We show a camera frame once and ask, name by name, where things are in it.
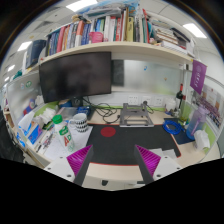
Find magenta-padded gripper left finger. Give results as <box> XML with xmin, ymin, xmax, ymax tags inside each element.
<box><xmin>43</xmin><ymin>144</ymin><xmax>95</xmax><ymax>187</ymax></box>

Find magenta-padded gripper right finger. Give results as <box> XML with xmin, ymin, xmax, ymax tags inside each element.
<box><xmin>133</xmin><ymin>144</ymin><xmax>183</xmax><ymax>185</ymax></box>

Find white drink bottle green cap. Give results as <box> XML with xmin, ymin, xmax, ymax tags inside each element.
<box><xmin>52</xmin><ymin>114</ymin><xmax>76</xmax><ymax>154</ymax></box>

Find translucent purple water bottle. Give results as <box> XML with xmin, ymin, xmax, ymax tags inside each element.
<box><xmin>185</xmin><ymin>106</ymin><xmax>209</xmax><ymax>140</ymax></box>

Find white paper sheet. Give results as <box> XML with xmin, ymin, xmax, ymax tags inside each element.
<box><xmin>43</xmin><ymin>124</ymin><xmax>94</xmax><ymax>162</ymax></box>

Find black desk mat red edge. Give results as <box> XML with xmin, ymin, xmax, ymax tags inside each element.
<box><xmin>75</xmin><ymin>123</ymin><xmax>182</xmax><ymax>167</ymax></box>

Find black white checkered mug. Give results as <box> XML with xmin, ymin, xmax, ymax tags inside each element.
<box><xmin>68</xmin><ymin>113</ymin><xmax>89</xmax><ymax>133</ymax></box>

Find flat round red coaster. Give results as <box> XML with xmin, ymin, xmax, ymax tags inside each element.
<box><xmin>100</xmin><ymin>126</ymin><xmax>117</xmax><ymax>138</ymax></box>

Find dark blue mat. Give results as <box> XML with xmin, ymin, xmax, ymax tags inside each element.
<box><xmin>163</xmin><ymin>117</ymin><xmax>198</xmax><ymax>145</ymax></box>

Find grey metal laptop stand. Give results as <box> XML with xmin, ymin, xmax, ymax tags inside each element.
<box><xmin>119</xmin><ymin>102</ymin><xmax>155</xmax><ymax>128</ymax></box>

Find clear plastic box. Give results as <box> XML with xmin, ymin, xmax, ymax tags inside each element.
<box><xmin>59</xmin><ymin>106</ymin><xmax>79</xmax><ymax>121</ymax></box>

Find blue patterned box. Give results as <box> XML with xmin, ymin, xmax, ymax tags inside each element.
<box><xmin>75</xmin><ymin>105</ymin><xmax>93</xmax><ymax>119</ymax></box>

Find blue tissue box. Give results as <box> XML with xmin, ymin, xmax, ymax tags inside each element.
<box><xmin>17</xmin><ymin>111</ymin><xmax>44</xmax><ymax>148</ymax></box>

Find stack of white napkins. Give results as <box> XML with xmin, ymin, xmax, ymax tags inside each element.
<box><xmin>34</xmin><ymin>108</ymin><xmax>56</xmax><ymax>126</ymax></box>

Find blue round container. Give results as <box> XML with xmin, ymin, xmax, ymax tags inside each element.
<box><xmin>58</xmin><ymin>99</ymin><xmax>73</xmax><ymax>108</ymax></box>

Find white tissue pack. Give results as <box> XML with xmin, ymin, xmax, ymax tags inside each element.
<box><xmin>193</xmin><ymin>129</ymin><xmax>211</xmax><ymax>150</ymax></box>

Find white plastic bag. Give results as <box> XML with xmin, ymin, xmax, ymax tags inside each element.
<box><xmin>165</xmin><ymin>98</ymin><xmax>178</xmax><ymax>113</ymax></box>

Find dark wine bottle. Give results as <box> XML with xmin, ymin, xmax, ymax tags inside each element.
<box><xmin>175</xmin><ymin>83</ymin><xmax>185</xmax><ymax>109</ymax></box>

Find black computer monitor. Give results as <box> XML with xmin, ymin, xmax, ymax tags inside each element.
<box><xmin>38</xmin><ymin>51</ymin><xmax>113</xmax><ymax>108</ymax></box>

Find purple hanging banner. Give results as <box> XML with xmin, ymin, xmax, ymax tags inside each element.
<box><xmin>189</xmin><ymin>59</ymin><xmax>208</xmax><ymax>95</ymax></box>

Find beige shelf with books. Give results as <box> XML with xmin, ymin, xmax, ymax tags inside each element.
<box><xmin>23</xmin><ymin>3</ymin><xmax>198</xmax><ymax>73</ymax></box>

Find coiled blue cable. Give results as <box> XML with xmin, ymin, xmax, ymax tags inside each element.
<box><xmin>162</xmin><ymin>119</ymin><xmax>183</xmax><ymax>136</ymax></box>

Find white wall socket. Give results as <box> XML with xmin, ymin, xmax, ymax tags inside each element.
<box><xmin>153</xmin><ymin>95</ymin><xmax>164</xmax><ymax>107</ymax></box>
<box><xmin>141</xmin><ymin>95</ymin><xmax>152</xmax><ymax>107</ymax></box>
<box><xmin>127</xmin><ymin>94</ymin><xmax>139</xmax><ymax>106</ymax></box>

